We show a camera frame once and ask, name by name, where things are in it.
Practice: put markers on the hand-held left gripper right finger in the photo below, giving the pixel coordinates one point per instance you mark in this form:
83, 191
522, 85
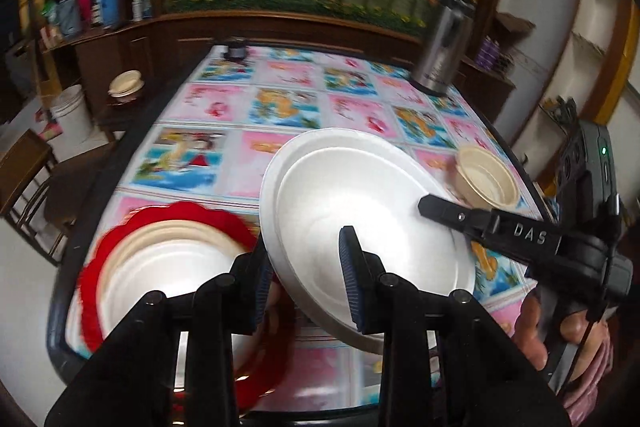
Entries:
350, 279

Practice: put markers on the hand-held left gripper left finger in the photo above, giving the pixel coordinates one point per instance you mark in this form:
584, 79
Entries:
262, 294

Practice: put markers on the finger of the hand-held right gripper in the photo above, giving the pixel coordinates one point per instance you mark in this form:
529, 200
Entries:
475, 222

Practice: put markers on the white plate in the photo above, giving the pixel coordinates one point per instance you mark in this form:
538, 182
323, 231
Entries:
340, 187

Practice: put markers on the cream plate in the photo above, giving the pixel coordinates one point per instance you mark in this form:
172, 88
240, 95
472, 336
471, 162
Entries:
165, 267

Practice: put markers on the large cream ribbed bowl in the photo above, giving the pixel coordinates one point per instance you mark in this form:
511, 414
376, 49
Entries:
165, 229

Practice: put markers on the person's right forearm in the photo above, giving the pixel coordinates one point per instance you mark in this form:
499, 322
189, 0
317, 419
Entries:
592, 382

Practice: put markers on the person's right hand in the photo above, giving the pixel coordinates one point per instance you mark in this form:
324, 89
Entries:
531, 332

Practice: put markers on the small cream bowl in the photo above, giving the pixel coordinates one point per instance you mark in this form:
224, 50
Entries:
487, 179

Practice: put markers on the purple box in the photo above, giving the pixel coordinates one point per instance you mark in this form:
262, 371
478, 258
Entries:
486, 53

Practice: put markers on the steel thermos flask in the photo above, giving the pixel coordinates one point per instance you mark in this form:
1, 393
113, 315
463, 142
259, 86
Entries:
442, 44

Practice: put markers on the small black jar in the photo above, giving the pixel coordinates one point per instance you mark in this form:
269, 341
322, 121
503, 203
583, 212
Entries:
235, 49

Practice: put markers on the cream lidded bowl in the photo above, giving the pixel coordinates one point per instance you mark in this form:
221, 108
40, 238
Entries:
126, 83

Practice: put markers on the white plastic bucket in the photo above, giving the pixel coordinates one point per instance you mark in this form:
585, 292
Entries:
72, 117

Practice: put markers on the dark wooden cabinet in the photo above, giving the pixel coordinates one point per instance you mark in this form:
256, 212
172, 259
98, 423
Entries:
165, 42

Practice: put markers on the wooden chair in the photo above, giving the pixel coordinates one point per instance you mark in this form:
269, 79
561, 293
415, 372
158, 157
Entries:
25, 157

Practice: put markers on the blue bag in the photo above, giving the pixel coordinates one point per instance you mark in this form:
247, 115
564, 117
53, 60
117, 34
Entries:
69, 19

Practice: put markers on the pink bottle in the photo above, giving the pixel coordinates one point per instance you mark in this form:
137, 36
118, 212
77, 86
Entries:
85, 7

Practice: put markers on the wooden wall shelf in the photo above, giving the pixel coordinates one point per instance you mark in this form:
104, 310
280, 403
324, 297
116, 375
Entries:
600, 32

